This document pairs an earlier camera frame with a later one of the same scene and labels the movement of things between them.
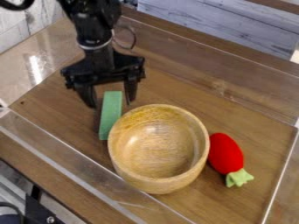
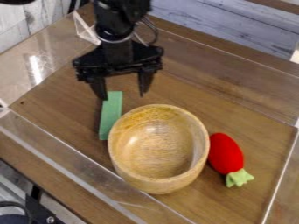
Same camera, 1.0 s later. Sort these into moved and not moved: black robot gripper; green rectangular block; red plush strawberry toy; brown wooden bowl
Moved: black robot gripper
Not moved: green rectangular block; red plush strawberry toy; brown wooden bowl
